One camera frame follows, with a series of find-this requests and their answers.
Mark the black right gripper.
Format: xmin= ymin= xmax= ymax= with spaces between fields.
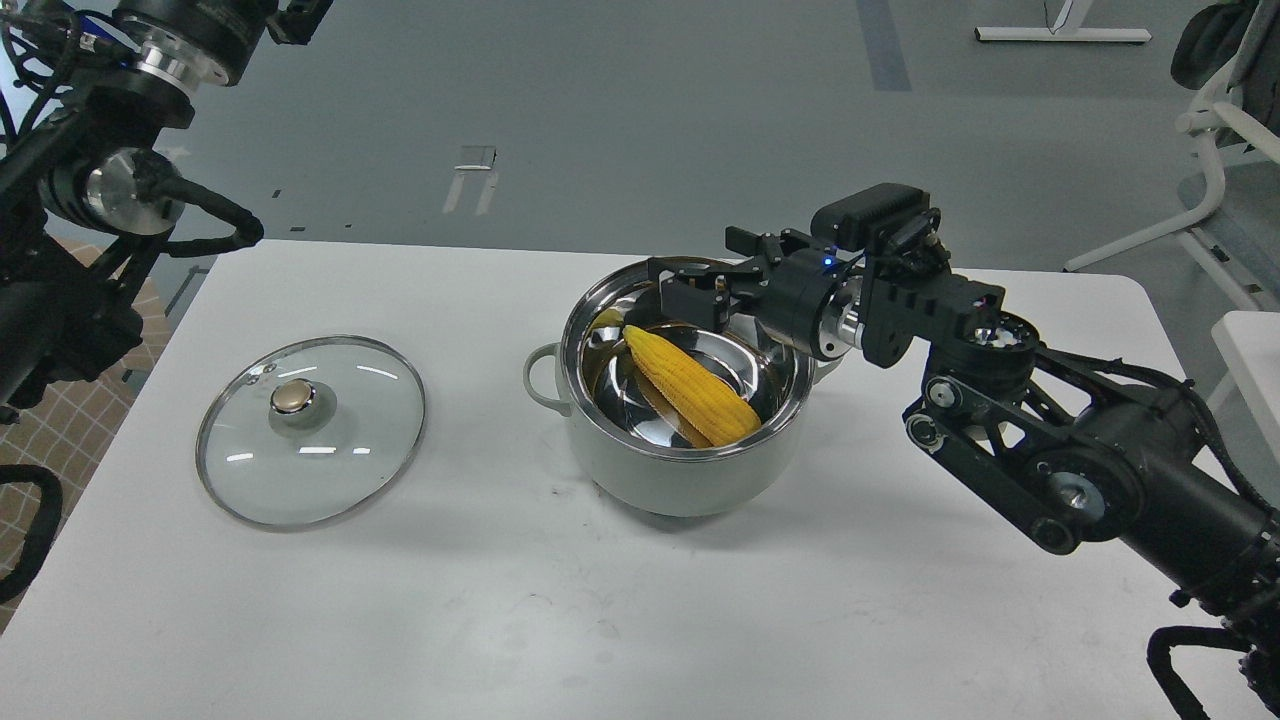
xmin=646 ymin=225 xmax=861 ymax=363

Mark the yellow corn cob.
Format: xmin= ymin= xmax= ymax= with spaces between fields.
xmin=623 ymin=325 xmax=763 ymax=448

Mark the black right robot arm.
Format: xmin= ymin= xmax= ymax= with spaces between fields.
xmin=646 ymin=213 xmax=1279 ymax=719

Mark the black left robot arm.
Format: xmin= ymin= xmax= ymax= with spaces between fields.
xmin=1 ymin=1 xmax=330 ymax=425

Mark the white table leg bar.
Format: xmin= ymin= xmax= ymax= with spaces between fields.
xmin=973 ymin=1 xmax=1152 ymax=45

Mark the beige checkered cloth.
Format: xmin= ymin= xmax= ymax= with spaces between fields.
xmin=1 ymin=240 xmax=172 ymax=579

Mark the white side table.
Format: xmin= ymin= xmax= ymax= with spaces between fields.
xmin=1208 ymin=310 xmax=1279 ymax=457

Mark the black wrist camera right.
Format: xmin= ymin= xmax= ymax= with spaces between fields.
xmin=809 ymin=182 xmax=933 ymax=252

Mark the grey green cooking pot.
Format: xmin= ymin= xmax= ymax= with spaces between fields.
xmin=524 ymin=261 xmax=833 ymax=518

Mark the white desk frame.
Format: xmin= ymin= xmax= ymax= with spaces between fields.
xmin=1062 ymin=59 xmax=1279 ymax=311

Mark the glass pot lid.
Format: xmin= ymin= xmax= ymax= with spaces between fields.
xmin=195 ymin=334 xmax=428 ymax=530

